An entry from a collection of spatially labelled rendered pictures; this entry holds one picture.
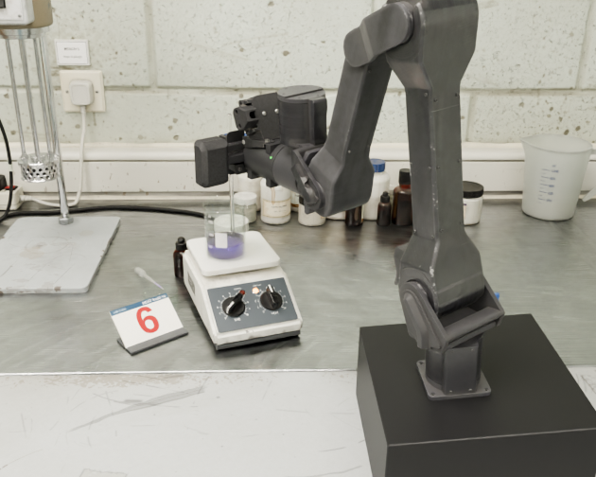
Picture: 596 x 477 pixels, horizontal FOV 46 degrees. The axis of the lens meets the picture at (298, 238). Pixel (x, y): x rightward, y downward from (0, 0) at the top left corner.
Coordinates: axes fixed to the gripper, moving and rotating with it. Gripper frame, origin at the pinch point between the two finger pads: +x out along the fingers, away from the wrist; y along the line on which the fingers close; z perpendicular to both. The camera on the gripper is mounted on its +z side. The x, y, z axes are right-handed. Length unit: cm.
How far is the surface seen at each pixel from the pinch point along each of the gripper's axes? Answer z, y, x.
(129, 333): -24.5, 18.1, 0.8
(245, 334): -23.9, 5.9, -10.1
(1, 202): -24, 16, 62
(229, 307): -20.2, 7.0, -7.9
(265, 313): -22.2, 2.1, -9.5
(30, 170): -10.1, 17.4, 35.0
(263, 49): 4, -33, 39
